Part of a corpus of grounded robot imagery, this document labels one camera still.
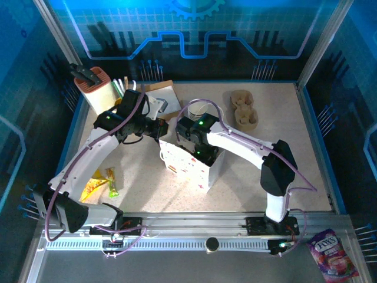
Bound black round knob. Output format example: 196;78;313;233
205;236;220;254

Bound cream knife block orange top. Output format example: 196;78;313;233
73;66;119;116

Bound white napkins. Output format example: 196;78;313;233
166;88;182;111

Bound aluminium front rail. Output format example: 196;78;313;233
39;211;351;231

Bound orange green snack stick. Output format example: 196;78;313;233
105;166;120;198

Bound small circuit board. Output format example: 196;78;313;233
101;232;124;245
269;239;295;256

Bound purple Fox's candy bag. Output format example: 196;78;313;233
305;228;360;280

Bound cardboard box of napkins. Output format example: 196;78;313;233
145;80;183;120

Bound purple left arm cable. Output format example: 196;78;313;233
42;84;148;256

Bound white slotted cable duct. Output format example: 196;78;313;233
45;238;272;252

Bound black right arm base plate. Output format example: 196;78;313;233
246;216;300;236

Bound black knife handle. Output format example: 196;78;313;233
75;69;101;88
70;63;89;78

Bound aluminium frame post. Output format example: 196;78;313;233
297;0;354;86
31;0;82;67

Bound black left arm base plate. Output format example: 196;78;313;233
89;216;143;236

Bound cardboard cup carrier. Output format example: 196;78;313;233
229;90;259;133

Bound yellow snack packet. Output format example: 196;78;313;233
81;176;109;203

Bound stack of paper cups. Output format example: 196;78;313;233
187;100;209;121

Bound white printed paper gift bag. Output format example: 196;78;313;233
158;138;226;194

